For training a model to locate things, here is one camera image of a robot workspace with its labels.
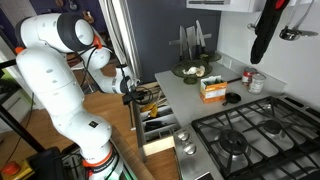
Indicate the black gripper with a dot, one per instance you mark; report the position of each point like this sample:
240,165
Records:
132,95

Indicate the yellow smiley silicone spatula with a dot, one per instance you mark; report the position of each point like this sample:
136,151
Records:
154,110

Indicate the grey top drawer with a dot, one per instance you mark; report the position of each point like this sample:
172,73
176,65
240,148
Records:
146,149

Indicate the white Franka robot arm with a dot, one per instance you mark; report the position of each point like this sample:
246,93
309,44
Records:
46,39

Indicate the white cutlery tray organizer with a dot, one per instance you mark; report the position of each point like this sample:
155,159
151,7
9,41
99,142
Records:
163,125

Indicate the large green glass cake stand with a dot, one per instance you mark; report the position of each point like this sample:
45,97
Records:
190,79

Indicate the magnetic knife rack with knives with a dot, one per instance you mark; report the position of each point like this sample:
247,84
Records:
191,41

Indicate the orange white carton box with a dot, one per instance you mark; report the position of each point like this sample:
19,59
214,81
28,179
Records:
212,89

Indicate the small green glass cake stand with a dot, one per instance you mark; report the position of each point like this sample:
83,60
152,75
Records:
213,57

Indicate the small black cast iron pan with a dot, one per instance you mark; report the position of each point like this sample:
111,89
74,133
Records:
232,98

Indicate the red lid tin can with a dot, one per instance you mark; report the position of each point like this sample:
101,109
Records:
247,75

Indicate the white upper cabinet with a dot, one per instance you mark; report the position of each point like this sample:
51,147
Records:
246,6

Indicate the red emergency stop button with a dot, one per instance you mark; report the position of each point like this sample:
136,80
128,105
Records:
16,171

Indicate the stainless gas stove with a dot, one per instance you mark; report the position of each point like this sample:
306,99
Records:
267,139

